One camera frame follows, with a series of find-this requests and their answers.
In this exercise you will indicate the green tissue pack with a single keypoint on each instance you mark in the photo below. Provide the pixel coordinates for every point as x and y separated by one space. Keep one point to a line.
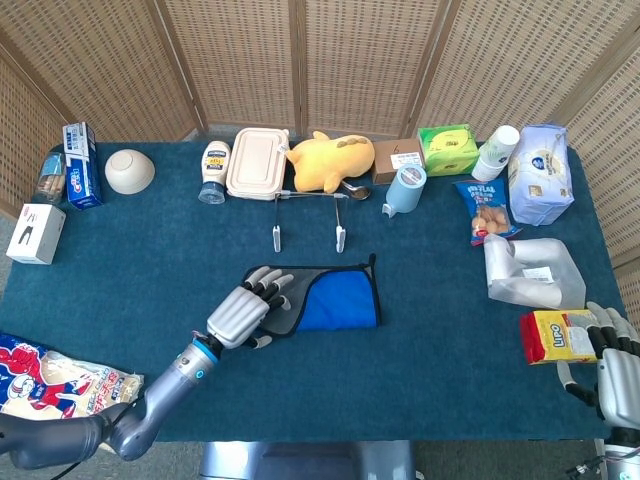
447 150

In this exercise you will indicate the metal rack with spoon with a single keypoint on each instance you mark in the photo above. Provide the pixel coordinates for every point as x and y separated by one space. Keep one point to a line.
276 240

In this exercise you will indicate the yellow red Lipo pack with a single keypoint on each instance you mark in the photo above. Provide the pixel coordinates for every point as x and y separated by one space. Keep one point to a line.
550 337

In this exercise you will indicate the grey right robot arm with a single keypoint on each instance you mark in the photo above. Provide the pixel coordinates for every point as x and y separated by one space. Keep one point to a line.
625 455

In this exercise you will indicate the blue biscuit snack bag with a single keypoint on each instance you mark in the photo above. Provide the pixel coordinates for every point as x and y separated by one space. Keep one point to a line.
482 210

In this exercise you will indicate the cream upturned bowl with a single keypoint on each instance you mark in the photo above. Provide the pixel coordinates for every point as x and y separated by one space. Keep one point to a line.
129 172

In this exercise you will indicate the red blue noodle package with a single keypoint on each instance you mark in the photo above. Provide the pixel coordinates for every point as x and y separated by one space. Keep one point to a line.
50 380

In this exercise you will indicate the blue white toothpaste box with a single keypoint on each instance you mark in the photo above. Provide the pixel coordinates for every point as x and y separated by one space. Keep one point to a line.
82 170

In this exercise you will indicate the metal spoon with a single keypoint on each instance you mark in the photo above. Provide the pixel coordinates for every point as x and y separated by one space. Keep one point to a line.
360 192

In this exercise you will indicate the brown cardboard box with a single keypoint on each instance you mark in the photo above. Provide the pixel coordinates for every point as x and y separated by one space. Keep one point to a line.
390 155

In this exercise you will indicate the white box black print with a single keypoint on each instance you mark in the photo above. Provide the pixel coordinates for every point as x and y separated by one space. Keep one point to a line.
35 235

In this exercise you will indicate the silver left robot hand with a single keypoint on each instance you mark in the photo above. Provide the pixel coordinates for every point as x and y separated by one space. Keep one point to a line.
237 315

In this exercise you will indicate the translucent white plastic bag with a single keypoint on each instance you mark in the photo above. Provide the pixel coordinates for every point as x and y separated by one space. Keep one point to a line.
535 275

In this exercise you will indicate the yellow plush toy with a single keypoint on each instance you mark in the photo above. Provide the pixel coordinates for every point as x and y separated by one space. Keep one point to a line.
330 162

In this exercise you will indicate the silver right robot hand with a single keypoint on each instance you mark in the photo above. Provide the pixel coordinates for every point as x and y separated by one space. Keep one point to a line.
620 390

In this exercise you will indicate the mayonnaise squeeze bottle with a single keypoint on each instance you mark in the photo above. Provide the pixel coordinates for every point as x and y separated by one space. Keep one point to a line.
216 165

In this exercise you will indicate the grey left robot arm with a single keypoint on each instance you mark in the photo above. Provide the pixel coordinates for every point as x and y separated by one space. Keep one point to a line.
170 385

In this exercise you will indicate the beige plastic lunch box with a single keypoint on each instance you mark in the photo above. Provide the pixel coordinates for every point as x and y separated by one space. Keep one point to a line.
255 162

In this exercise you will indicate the light blue cup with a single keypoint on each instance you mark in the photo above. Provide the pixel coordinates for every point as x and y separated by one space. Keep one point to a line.
405 195

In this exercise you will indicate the woven rattan folding screen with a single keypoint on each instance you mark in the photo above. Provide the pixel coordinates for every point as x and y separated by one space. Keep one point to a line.
350 60

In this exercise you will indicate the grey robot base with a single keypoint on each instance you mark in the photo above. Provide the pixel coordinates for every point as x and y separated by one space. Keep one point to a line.
300 462

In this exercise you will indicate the white blue soft pack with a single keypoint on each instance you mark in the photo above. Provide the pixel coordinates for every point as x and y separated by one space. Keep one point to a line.
540 175

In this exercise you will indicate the stack of paper cups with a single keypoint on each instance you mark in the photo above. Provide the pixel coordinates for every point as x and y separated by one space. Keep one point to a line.
495 150

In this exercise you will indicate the blue cloth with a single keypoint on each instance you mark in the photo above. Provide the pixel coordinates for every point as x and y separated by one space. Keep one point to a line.
340 300

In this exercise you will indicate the blue carpet table cover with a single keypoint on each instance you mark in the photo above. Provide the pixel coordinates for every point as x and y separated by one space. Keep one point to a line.
425 375

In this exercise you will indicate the clear jar with sticks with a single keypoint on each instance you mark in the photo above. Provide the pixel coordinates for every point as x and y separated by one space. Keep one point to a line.
50 180

